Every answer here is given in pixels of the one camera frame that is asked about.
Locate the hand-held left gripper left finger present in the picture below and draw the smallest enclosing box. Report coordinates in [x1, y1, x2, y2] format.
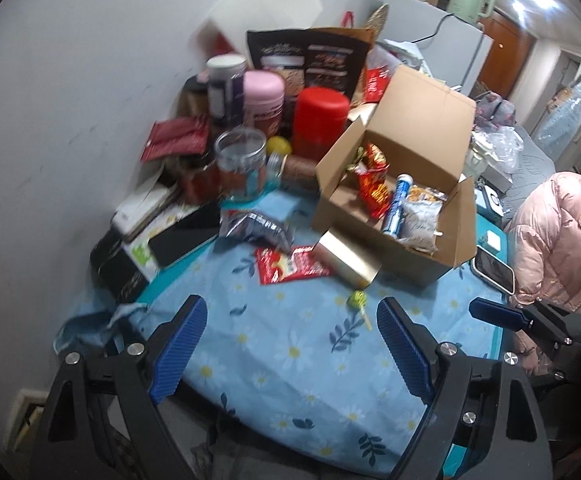
[30, 294, 208, 480]

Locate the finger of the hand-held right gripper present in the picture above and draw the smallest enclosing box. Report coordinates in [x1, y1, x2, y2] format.
[529, 362, 581, 398]
[469, 297, 581, 348]

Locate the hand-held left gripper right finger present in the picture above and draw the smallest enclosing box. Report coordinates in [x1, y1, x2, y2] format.
[375, 296, 554, 480]

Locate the yellow green lollipop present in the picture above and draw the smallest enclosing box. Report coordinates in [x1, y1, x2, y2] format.
[349, 291, 374, 332]

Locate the gold box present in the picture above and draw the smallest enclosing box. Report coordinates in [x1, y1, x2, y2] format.
[315, 227, 382, 290]

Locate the white patterned snack packet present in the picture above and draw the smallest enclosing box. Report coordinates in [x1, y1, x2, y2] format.
[398, 200, 444, 253]

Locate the clear waffle snack packet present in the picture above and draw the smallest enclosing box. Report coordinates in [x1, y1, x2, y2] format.
[411, 185, 449, 206]

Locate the red white-print snack packet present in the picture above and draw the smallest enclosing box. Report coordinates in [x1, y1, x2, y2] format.
[255, 245, 331, 287]

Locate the silver foil snack packet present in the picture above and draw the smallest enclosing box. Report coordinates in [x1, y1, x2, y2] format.
[214, 209, 296, 256]

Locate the blue white tube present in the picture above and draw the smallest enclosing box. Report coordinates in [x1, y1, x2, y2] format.
[381, 174, 416, 237]

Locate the red yellow snack packet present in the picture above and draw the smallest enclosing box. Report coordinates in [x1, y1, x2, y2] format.
[358, 170, 391, 221]

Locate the dark red snack packet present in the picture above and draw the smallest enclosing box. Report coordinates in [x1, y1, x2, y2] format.
[351, 142, 390, 173]

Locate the brown cardboard box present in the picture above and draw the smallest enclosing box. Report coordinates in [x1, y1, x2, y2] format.
[312, 64, 477, 287]

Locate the phone with white case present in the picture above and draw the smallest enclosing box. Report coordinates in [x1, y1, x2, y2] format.
[471, 250, 516, 295]

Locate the person in pink jacket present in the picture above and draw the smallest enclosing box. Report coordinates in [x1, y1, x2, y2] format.
[503, 170, 581, 376]

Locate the black box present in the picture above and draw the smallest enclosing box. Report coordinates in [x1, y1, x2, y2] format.
[89, 232, 151, 306]

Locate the green white tissue pack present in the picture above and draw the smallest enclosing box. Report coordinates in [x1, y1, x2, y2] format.
[123, 210, 191, 281]

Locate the white round-dial device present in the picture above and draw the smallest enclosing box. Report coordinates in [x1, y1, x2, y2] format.
[475, 187, 506, 218]

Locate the blue floral tablecloth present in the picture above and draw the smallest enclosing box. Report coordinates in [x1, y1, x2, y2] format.
[53, 190, 511, 478]

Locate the black phone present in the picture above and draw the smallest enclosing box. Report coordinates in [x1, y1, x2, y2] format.
[148, 202, 224, 268]

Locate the grey leaf-pattern cushion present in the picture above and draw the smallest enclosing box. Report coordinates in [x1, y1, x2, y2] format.
[508, 125, 556, 216]

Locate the white box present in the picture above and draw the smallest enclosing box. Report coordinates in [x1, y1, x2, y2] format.
[481, 165, 514, 193]

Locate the white notebook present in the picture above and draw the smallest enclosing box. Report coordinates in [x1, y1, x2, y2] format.
[110, 180, 181, 243]

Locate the clear plastic bag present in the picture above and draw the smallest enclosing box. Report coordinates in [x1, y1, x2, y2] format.
[481, 126, 525, 173]

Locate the red-filled glass jar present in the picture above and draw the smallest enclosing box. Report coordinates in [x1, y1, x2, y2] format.
[180, 152, 221, 206]

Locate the plastic garment cover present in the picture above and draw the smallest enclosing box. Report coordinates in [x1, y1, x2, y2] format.
[538, 77, 581, 148]

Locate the clear jar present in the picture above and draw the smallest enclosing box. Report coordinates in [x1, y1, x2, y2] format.
[214, 129, 267, 201]

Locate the dark red sachet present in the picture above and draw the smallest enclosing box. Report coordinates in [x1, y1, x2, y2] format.
[151, 116, 211, 143]
[140, 132, 208, 163]

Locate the grey floral bag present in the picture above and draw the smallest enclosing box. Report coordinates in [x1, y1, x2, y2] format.
[475, 94, 519, 128]

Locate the brown cylinder tin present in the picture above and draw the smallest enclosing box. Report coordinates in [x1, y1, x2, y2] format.
[266, 152, 321, 192]

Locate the yellow lemon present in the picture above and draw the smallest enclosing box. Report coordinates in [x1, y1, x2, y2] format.
[265, 136, 292, 157]

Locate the brown wooden door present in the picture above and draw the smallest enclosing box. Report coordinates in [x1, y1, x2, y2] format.
[478, 10, 539, 101]

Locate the red canister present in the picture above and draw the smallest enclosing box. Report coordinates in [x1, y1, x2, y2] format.
[293, 86, 351, 161]

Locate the red printed packet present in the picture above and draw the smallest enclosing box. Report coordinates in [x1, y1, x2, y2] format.
[364, 66, 390, 103]

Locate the pink canister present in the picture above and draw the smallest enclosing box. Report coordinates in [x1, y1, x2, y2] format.
[243, 71, 286, 138]

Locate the dark jar with white lid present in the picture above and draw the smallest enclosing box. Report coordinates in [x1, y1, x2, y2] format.
[206, 54, 247, 126]

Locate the white fridge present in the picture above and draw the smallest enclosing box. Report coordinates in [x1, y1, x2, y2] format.
[383, 0, 494, 96]

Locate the white green printed packet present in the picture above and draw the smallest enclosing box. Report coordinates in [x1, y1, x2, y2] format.
[383, 40, 426, 68]

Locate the black printed coffee bag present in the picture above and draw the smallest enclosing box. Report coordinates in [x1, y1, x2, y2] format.
[246, 27, 374, 106]

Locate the orange paper bag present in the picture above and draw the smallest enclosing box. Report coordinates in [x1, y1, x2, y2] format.
[315, 26, 375, 61]

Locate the woven basket tray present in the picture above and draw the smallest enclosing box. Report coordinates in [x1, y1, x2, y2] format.
[365, 4, 390, 31]

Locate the white cutting board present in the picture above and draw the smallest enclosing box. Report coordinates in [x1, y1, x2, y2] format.
[205, 0, 324, 56]

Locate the black cable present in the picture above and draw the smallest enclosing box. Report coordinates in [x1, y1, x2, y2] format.
[411, 12, 454, 46]

